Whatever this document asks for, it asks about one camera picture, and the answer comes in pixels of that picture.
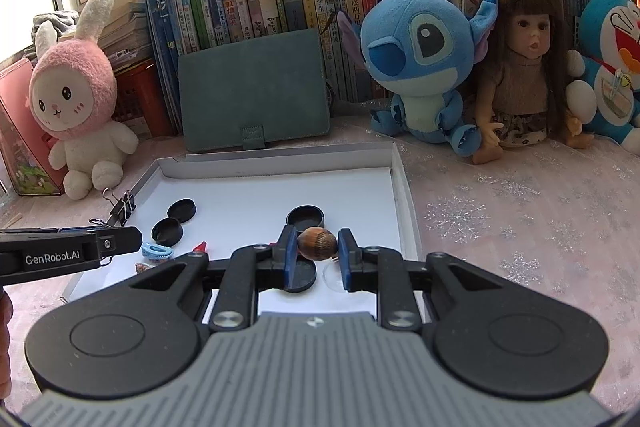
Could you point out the clear plastic dish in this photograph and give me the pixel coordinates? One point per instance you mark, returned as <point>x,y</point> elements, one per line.
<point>332,279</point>

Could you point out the white cardboard box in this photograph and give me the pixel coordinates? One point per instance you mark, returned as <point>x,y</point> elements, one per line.
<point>240,197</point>

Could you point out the brown-haired doll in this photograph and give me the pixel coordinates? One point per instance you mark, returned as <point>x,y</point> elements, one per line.
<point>520,82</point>

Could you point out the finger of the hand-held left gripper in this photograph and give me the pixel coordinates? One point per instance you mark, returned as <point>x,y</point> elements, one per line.
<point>122,241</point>

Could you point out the grey folded cloth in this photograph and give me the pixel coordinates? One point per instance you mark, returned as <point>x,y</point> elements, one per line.
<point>50,22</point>

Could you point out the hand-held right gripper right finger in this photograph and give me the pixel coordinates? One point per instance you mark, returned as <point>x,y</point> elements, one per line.
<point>345,257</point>

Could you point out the small black round lid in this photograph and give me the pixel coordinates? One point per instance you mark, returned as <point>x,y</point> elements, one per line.
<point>166,232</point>
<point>181,209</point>

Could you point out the small black binder clip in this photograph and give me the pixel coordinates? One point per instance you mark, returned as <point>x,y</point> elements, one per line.
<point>122,212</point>

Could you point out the stack of lying books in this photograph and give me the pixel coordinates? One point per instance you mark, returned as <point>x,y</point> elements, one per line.
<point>120,7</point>

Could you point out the red plastic crayon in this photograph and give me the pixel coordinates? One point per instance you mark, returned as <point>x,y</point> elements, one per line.
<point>200,247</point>

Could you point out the pink triangular tin box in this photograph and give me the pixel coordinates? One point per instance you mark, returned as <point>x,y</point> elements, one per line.
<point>20,147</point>

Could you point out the large black round lid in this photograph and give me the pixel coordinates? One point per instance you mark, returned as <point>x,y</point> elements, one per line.
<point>305,277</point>
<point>305,216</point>

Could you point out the row of upright books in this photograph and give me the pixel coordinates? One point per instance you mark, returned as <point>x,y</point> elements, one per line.
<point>280,7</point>

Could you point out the brown acorn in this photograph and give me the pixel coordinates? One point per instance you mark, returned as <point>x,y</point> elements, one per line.
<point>317,243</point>

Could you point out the blue hair clip with bears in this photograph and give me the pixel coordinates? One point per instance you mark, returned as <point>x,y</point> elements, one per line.
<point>145,267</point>

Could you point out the pink bunny plush toy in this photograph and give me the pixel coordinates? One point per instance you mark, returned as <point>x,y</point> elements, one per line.
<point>75,97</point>

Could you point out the blue robot cat plush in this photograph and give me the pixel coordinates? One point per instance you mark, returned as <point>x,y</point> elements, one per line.
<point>615,57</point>

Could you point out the blue alien plush toy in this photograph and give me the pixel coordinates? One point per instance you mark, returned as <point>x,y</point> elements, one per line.
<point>420,57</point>

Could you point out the plain blue hair clip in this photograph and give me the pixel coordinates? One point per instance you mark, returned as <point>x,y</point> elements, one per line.
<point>157,251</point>

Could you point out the green felt notebook case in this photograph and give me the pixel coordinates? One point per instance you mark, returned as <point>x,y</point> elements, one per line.
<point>250,92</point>

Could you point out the red plastic crate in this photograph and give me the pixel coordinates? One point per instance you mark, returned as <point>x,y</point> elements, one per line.
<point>142,97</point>

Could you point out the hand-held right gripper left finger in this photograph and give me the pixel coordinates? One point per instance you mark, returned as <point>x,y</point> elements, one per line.
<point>289,257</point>

